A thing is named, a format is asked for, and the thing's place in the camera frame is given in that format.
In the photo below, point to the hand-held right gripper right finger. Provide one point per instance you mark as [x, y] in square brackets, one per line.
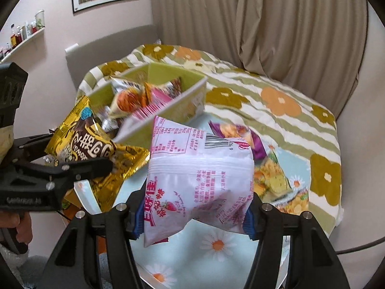
[249, 225]

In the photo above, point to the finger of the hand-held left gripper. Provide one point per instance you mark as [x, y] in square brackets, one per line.
[87, 167]
[30, 144]

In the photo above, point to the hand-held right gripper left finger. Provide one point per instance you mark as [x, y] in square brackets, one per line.
[138, 225]

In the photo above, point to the gold black snack packet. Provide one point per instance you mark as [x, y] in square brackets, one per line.
[90, 144]

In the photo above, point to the silver snack packet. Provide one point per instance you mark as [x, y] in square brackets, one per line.
[108, 122]

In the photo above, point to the cream orange snack packet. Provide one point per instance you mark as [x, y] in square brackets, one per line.
[126, 102]

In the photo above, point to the white pink snack packet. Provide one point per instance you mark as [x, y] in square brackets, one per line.
[195, 171]

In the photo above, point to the white striped snack packet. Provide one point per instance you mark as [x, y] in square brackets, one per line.
[124, 84]

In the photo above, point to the green cardboard box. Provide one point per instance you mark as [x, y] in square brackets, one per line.
[164, 73]

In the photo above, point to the person's left hand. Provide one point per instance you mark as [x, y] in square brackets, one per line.
[21, 225]

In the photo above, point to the yellow green chips packet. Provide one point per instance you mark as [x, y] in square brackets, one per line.
[270, 180]

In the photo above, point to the row of small bottles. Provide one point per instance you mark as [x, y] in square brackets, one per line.
[16, 37]

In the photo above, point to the white printed cup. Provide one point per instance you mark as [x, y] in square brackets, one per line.
[40, 19]

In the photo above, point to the purple snack packet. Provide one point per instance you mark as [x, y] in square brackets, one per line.
[231, 131]

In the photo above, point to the floral striped blanket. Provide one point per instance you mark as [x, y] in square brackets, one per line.
[300, 132]

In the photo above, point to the beige curtain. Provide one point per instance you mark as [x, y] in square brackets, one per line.
[240, 21]

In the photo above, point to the white wall shelf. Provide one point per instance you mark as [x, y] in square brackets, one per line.
[27, 40]

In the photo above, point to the white wall socket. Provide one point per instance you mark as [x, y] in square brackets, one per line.
[71, 48]

